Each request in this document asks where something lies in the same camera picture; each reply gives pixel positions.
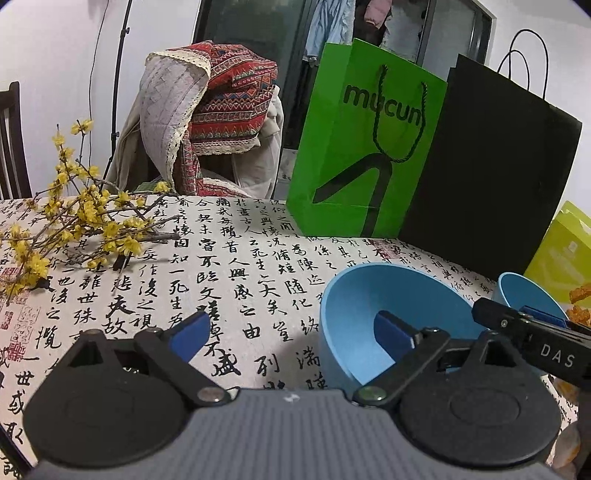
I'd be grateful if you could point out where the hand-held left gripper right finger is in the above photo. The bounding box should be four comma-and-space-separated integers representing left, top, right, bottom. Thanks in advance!
353, 310, 518, 409

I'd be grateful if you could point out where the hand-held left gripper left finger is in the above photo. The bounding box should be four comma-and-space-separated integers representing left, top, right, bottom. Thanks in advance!
67, 310, 232, 409

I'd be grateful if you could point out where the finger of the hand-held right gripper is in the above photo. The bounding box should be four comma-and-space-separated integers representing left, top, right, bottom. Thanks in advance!
472, 298, 532, 341
520, 305, 568, 330

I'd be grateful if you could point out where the blue bowl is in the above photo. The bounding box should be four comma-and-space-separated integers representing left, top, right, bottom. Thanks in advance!
320, 264, 483, 391
492, 272, 570, 324

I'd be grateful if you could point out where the yellow-green snack box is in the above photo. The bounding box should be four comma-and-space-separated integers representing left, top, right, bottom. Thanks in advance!
524, 200, 591, 326

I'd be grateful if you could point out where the calligraphy printed tablecloth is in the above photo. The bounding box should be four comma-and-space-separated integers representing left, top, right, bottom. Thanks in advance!
0, 194, 591, 480

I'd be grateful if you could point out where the black paper bag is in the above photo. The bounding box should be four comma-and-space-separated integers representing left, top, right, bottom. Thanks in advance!
398, 28, 583, 280

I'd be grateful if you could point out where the yellow flower branch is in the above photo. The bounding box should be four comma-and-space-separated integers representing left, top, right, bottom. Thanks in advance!
0, 119, 182, 301

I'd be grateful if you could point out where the green paper bag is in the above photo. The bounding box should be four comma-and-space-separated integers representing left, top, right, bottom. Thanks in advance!
286, 38, 448, 238

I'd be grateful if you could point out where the beige jacket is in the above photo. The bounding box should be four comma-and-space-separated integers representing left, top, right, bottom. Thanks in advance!
104, 85, 283, 200

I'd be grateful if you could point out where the red patterned throw blanket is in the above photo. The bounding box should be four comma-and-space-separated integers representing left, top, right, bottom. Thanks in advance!
141, 41, 279, 195

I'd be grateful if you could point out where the dark wooden chair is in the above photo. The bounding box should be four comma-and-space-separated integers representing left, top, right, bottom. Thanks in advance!
0, 82, 33, 200

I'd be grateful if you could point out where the studio light on stand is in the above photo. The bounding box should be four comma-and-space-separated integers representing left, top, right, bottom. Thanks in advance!
99, 0, 134, 184

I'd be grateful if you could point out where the white hanging garment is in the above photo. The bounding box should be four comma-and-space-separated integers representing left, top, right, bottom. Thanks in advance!
381, 0, 428, 63

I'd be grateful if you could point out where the dark sliding glass door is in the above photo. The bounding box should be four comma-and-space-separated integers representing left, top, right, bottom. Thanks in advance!
191, 0, 492, 151

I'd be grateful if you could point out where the light blue hanging shirt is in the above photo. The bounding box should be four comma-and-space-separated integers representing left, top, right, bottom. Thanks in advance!
305, 0, 356, 58

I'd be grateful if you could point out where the pink hanging garment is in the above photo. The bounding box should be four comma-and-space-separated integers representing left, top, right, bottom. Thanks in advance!
362, 0, 393, 28

